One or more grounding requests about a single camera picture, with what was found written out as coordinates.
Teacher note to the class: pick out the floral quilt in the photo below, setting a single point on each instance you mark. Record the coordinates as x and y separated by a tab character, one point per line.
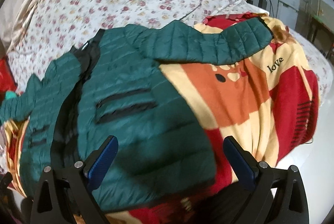
57	25

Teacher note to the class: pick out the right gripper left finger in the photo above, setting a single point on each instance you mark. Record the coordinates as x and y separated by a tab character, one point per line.
51	204

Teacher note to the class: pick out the red orange love blanket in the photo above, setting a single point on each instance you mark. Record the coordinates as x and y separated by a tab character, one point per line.
268	102

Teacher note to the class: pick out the dark green quilted jacket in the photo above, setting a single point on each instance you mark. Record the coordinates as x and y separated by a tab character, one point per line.
114	86

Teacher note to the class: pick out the red clothes pile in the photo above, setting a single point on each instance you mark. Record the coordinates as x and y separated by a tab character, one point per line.
7	81

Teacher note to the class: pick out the black power adapter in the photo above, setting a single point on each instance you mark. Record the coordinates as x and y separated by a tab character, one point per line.
262	4

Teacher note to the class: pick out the teal green garment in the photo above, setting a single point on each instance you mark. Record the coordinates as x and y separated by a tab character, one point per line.
10	95

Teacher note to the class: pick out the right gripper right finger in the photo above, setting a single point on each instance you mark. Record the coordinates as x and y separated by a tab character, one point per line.
276	195

